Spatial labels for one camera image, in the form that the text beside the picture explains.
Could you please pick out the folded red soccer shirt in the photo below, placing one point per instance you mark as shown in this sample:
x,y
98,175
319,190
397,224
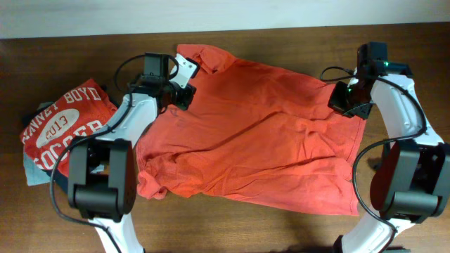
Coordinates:
x,y
79,112

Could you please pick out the orange t-shirt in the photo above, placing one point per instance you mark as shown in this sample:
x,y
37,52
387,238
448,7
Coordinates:
x,y
253,133

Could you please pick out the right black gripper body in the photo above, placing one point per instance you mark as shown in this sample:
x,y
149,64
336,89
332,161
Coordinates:
x,y
349,101

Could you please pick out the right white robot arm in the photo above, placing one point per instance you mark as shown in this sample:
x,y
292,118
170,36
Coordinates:
x,y
411,183

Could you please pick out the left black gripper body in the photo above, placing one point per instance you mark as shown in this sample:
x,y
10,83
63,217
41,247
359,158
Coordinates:
x,y
185,97

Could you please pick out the crumpled dark green shirt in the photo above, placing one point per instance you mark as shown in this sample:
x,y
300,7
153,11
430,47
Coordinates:
x,y
376,163

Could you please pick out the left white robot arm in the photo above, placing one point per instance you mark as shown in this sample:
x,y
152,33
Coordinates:
x,y
102,181

